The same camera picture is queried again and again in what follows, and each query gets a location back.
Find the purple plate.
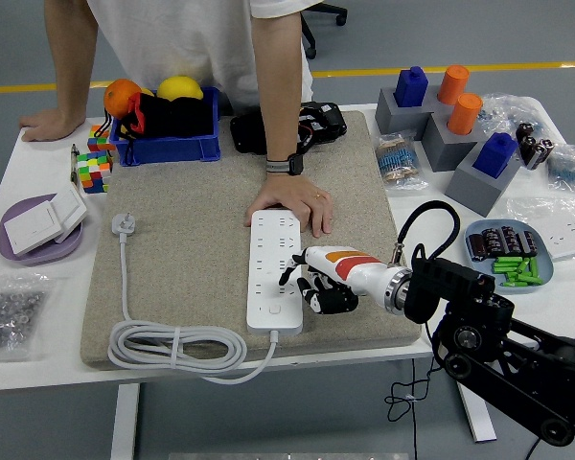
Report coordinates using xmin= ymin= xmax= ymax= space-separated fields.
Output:
xmin=0 ymin=193 xmax=85 ymax=267

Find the large white switch panel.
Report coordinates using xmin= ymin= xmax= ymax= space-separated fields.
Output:
xmin=3 ymin=200 xmax=61 ymax=258

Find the large colourful puzzle cube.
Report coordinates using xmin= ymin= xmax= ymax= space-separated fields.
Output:
xmin=76 ymin=149 xmax=114 ymax=195

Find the black wristwatch grey strap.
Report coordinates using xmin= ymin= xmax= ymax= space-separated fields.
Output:
xmin=265 ymin=152 xmax=305 ymax=176

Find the thin black plug cord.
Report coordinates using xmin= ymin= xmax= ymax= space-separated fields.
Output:
xmin=384 ymin=321 xmax=443 ymax=460

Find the orange cylinder peg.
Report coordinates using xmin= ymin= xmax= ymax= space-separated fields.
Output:
xmin=447 ymin=92 xmax=484 ymax=136
xmin=436 ymin=64 xmax=471 ymax=105

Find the orange fruit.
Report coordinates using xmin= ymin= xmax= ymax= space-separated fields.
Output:
xmin=103 ymin=79 xmax=143 ymax=119

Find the small white switch panel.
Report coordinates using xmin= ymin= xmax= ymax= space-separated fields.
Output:
xmin=47 ymin=184 xmax=88 ymax=244

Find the person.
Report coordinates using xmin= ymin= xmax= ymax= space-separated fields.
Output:
xmin=85 ymin=0 xmax=315 ymax=114

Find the bag of dark capacitors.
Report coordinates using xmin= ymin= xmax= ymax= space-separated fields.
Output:
xmin=515 ymin=122 xmax=556 ymax=172

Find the blue plastic bin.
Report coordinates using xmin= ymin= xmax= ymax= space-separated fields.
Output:
xmin=108 ymin=85 xmax=221 ymax=168

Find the person's left hand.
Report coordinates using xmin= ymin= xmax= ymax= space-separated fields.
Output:
xmin=243 ymin=172 xmax=334 ymax=239

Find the black cylindrical capacitor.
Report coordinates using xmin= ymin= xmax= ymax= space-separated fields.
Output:
xmin=520 ymin=229 xmax=541 ymax=258
xmin=501 ymin=225 xmax=522 ymax=254
xmin=481 ymin=227 xmax=504 ymax=255
xmin=468 ymin=230 xmax=485 ymax=263

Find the person's right hand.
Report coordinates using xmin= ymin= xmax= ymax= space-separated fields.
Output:
xmin=18 ymin=107 xmax=86 ymax=143

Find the black open electronic device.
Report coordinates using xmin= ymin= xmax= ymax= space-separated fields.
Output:
xmin=229 ymin=101 xmax=349 ymax=155

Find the crumpled clear plastic bag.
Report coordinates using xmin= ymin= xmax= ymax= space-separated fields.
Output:
xmin=478 ymin=92 xmax=545 ymax=140

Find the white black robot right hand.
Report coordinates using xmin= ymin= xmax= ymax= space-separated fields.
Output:
xmin=277 ymin=244 xmax=398 ymax=317

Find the pile of green cylinders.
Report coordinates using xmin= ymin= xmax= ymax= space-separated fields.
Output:
xmin=492 ymin=256 xmax=542 ymax=288

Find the black drawstring pouch red trim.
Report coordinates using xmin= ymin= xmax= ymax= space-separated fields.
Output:
xmin=103 ymin=93 xmax=215 ymax=167

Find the white table leg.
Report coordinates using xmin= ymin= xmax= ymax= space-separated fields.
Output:
xmin=110 ymin=382 xmax=141 ymax=460
xmin=452 ymin=380 xmax=498 ymax=443

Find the yellow lemon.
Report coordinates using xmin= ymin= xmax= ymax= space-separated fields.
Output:
xmin=156 ymin=75 xmax=204 ymax=102

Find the grey-brown mat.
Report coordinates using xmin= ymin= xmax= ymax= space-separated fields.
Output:
xmin=80 ymin=110 xmax=422 ymax=370

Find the bag of beige blue resistors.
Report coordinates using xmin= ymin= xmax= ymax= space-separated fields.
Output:
xmin=374 ymin=131 xmax=428 ymax=193

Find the white power strip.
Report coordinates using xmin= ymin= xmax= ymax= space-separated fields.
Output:
xmin=246 ymin=209 xmax=305 ymax=335

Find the small colourful puzzle cube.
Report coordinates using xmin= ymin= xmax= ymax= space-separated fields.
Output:
xmin=86 ymin=124 xmax=117 ymax=153

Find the blue square peg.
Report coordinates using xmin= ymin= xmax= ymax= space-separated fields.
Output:
xmin=472 ymin=131 xmax=518 ymax=179
xmin=394 ymin=65 xmax=429 ymax=108

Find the bagged white socket panel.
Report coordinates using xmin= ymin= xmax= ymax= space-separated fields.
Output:
xmin=506 ymin=195 xmax=575 ymax=263

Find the black office chair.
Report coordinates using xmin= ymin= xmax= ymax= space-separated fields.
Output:
xmin=299 ymin=2 xmax=349 ymax=60

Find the grey-white power strip cable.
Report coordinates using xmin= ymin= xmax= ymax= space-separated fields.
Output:
xmin=106 ymin=213 xmax=280 ymax=384

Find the clear bag of metal nuts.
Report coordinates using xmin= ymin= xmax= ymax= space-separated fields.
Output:
xmin=0 ymin=272 xmax=58 ymax=363

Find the light blue plate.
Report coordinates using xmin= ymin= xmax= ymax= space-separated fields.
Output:
xmin=463 ymin=218 xmax=556 ymax=296

